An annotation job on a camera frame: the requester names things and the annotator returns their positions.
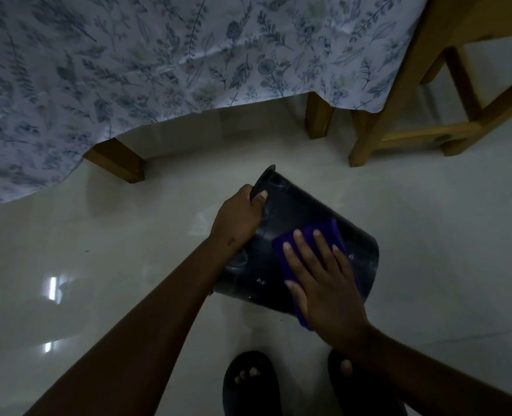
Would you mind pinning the person's left hand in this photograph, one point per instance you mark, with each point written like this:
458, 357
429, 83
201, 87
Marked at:
235, 218

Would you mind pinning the person's right hand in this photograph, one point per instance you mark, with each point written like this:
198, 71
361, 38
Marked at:
329, 298

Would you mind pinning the person's left thumb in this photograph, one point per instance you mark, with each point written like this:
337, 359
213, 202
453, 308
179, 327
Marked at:
257, 200

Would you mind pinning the person's right middle finger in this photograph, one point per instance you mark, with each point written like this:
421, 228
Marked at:
309, 251

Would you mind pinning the person's right thumb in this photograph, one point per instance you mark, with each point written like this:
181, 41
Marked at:
295, 292

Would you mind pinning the person's right little finger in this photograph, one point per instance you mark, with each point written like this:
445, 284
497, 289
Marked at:
344, 260

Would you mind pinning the black plastic bucket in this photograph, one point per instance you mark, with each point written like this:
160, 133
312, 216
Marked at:
282, 203

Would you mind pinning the purple cleaning cloth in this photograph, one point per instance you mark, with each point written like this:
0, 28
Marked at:
325, 231

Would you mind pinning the person's left forearm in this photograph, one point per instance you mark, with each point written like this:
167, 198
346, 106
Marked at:
143, 333

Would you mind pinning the person's right forearm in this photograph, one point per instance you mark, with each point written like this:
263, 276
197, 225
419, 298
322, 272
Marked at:
420, 376

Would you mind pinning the person's right foot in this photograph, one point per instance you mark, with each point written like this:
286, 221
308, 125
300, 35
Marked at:
346, 368

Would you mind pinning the person's foot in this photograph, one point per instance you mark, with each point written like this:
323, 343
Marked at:
247, 374
346, 368

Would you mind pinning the person's left foot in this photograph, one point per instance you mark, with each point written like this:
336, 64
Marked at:
247, 374

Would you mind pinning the wooden table leg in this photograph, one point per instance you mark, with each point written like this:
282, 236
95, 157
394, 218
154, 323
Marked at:
117, 160
362, 123
319, 116

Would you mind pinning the black slipper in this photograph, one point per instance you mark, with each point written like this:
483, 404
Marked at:
364, 394
251, 398

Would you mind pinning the white blue floral tablecloth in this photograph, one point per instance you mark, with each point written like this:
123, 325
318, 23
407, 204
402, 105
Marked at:
152, 60

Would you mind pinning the wooden chair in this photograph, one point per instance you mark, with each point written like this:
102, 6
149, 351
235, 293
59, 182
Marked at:
412, 69

